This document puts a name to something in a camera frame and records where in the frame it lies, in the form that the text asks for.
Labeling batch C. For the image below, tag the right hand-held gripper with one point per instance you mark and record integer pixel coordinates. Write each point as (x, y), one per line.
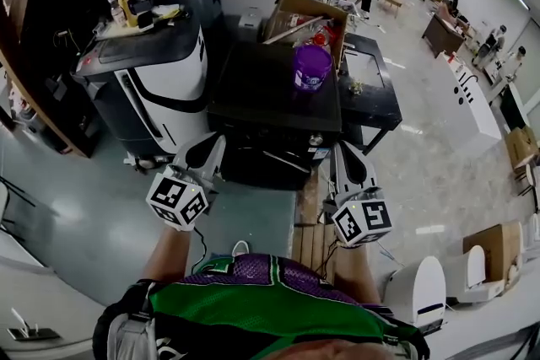
(365, 219)

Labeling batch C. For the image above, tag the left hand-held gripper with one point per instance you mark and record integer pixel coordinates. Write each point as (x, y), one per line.
(177, 200)

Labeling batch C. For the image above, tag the person's left forearm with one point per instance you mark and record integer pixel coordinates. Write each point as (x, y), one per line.
(169, 253)

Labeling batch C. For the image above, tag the person's right forearm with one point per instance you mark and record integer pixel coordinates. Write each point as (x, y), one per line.
(358, 270)

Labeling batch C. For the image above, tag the open cardboard box with clutter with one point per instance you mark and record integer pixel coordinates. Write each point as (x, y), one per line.
(304, 19)

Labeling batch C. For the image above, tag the black table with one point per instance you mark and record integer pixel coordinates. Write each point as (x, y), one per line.
(371, 97)

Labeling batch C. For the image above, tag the wooden pallet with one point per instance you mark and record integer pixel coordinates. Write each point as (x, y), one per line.
(314, 248)

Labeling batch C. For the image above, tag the white and black appliance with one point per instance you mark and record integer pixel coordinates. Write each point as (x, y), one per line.
(147, 76)

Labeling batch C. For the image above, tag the person's white shoe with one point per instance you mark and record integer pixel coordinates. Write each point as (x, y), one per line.
(240, 248)

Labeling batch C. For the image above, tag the purple plastic bucket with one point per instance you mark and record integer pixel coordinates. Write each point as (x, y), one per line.
(311, 67)

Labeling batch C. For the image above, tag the small white box appliance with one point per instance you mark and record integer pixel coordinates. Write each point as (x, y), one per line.
(250, 17)

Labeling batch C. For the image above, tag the white rounded appliance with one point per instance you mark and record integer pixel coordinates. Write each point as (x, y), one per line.
(422, 295)
(474, 274)

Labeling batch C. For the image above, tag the green and purple jersey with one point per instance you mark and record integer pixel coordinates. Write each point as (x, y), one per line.
(270, 307)

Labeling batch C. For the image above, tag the brown wooden desk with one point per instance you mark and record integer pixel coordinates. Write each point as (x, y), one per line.
(443, 31)

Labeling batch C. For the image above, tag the yellow squeeze bottle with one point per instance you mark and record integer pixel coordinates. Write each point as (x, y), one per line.
(126, 8)

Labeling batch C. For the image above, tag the large cardboard box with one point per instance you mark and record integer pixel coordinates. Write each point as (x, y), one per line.
(493, 253)

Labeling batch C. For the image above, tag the clear bottle with white cap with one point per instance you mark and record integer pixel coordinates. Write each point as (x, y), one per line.
(115, 10)

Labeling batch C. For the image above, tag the wooden chair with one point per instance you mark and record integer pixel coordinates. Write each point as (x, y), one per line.
(390, 0)

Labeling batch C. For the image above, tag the small cardboard box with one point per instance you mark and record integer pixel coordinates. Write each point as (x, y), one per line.
(523, 145)

